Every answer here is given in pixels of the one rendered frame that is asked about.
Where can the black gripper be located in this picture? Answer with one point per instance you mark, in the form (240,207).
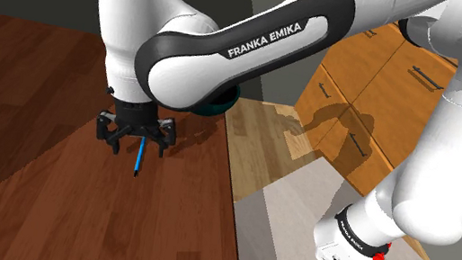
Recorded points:
(135,115)

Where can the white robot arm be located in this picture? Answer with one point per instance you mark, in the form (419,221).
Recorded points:
(453,152)

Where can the blue pen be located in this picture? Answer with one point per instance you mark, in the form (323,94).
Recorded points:
(139,158)

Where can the teal bowl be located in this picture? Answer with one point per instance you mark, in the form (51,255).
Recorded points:
(216,109)

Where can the brown wooden table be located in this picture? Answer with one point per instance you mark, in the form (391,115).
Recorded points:
(29,189)

